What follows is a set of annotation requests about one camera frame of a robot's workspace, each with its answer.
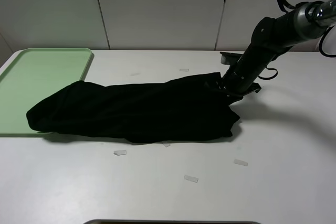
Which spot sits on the clear tape marker lower right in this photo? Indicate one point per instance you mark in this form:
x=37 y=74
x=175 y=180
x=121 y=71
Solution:
x=240 y=162

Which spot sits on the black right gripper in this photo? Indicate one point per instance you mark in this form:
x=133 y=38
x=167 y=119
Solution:
x=230 y=89

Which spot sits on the clear tape marker bottom middle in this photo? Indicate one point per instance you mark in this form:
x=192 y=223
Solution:
x=191 y=178

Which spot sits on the light green plastic tray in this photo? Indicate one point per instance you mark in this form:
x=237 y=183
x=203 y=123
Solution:
x=35 y=74

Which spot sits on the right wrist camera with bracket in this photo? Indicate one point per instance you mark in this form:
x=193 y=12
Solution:
x=229 y=58

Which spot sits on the black short sleeve shirt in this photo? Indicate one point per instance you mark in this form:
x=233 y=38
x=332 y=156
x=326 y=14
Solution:
x=192 y=108

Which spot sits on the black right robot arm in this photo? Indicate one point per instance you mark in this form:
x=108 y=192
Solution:
x=271 y=38

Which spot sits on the clear tape marker lower left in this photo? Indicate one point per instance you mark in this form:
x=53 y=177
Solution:
x=120 y=152

